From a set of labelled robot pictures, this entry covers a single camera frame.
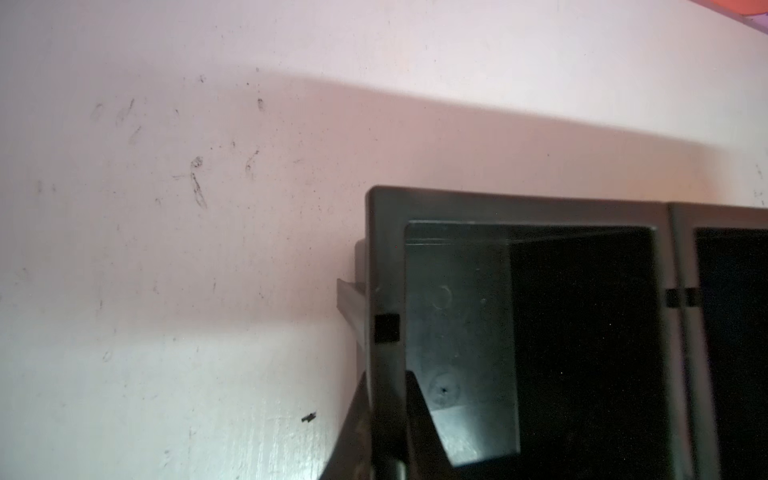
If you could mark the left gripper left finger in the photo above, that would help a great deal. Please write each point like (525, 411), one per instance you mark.
(352, 458)

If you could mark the black bin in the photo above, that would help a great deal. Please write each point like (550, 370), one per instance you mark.
(721, 262)
(541, 333)

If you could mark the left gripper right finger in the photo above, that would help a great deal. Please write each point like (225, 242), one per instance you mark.
(427, 458)

